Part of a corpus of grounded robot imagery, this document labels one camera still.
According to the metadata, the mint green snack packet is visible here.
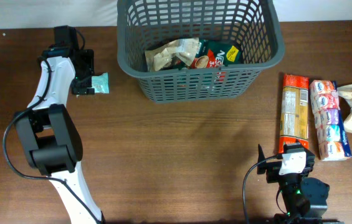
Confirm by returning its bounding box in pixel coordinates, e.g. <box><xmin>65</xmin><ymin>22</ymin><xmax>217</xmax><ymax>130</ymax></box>
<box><xmin>92</xmin><ymin>73</ymin><xmax>110</xmax><ymax>94</ymax></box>

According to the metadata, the beige paper pouch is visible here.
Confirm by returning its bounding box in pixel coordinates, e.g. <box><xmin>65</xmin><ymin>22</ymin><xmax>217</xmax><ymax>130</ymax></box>
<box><xmin>145</xmin><ymin>37</ymin><xmax>199</xmax><ymax>72</ymax></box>

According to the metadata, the green coffee sachet bag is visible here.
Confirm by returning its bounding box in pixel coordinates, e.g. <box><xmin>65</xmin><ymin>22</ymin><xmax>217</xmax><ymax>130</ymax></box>
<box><xmin>172</xmin><ymin>39</ymin><xmax>242</xmax><ymax>90</ymax></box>

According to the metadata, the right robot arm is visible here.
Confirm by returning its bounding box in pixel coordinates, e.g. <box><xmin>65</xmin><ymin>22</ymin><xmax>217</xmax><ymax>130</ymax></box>
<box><xmin>257</xmin><ymin>142</ymin><xmax>335</xmax><ymax>224</ymax></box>

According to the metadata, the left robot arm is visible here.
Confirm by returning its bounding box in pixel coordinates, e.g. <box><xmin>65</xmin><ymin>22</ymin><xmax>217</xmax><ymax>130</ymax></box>
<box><xmin>4</xmin><ymin>26</ymin><xmax>105</xmax><ymax>223</ymax></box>

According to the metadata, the tissue multipack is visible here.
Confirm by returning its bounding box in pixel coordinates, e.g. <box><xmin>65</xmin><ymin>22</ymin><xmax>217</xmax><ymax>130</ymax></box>
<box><xmin>310</xmin><ymin>80</ymin><xmax>352</xmax><ymax>161</ymax></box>

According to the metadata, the orange spaghetti packet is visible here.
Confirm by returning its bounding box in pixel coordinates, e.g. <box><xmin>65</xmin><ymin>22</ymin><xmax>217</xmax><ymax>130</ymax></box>
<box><xmin>278</xmin><ymin>73</ymin><xmax>309</xmax><ymax>153</ymax></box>

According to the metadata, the grey plastic basket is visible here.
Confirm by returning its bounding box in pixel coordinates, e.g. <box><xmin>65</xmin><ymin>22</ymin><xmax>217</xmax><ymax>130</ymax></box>
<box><xmin>117</xmin><ymin>0</ymin><xmax>285</xmax><ymax>103</ymax></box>

